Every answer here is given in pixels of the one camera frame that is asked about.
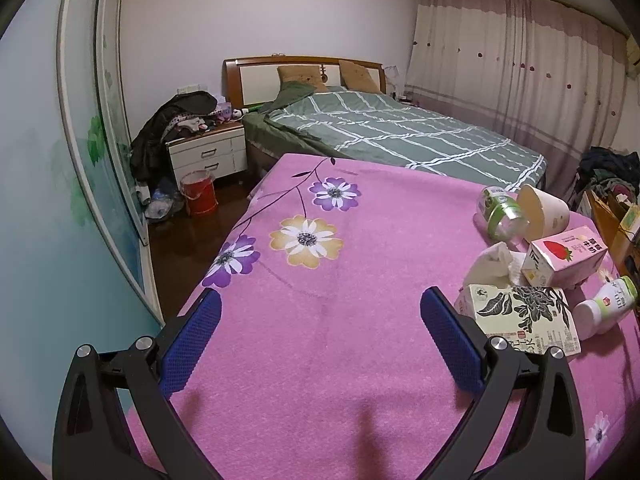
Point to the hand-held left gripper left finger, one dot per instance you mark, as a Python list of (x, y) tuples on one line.
[(192, 347)]

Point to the clear jar with green label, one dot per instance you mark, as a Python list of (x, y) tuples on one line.
[(497, 215)]

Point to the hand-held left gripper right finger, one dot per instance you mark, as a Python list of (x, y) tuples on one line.
[(452, 342)]

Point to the glass sliding wardrobe door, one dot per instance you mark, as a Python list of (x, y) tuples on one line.
[(45, 200)]

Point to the plastic bags on floor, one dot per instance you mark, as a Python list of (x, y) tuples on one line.
[(160, 205)]

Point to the white wall socket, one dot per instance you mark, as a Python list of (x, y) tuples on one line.
[(187, 90)]

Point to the green plaid quilt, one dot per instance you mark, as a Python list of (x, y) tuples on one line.
[(390, 130)]

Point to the white tissue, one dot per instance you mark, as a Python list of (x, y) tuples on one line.
[(492, 267)]

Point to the yellowed air conditioner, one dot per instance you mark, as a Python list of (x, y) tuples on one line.
[(634, 55)]

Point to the dark laundry heap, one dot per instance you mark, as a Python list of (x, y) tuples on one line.
[(607, 165)]

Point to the wooden bed headboard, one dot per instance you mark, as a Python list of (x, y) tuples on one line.
[(255, 80)]

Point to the beige paper cup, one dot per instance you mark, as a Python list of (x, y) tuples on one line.
[(547, 212)]

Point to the purple patterned box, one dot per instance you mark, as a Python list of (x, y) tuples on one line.
[(224, 111)]

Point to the dark clothes pile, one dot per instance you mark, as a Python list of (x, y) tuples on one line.
[(152, 135)]

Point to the wooden side desk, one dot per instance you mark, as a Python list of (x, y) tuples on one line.
[(605, 217)]

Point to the pink floral blanket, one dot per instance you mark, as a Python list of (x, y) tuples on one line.
[(325, 335)]

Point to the white wooden nightstand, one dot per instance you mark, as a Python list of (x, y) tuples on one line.
[(205, 152)]

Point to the white bottle with green label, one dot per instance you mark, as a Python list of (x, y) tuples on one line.
[(607, 305)]

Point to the strawberry print carton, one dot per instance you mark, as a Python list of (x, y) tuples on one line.
[(565, 260)]

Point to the leaf print carton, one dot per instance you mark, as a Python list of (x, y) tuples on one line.
[(520, 317)]

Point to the red bucket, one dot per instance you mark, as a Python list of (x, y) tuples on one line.
[(200, 197)]

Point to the brown pillow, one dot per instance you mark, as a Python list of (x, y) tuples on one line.
[(300, 77), (357, 75)]

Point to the pink striped curtain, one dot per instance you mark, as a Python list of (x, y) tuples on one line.
[(515, 75)]

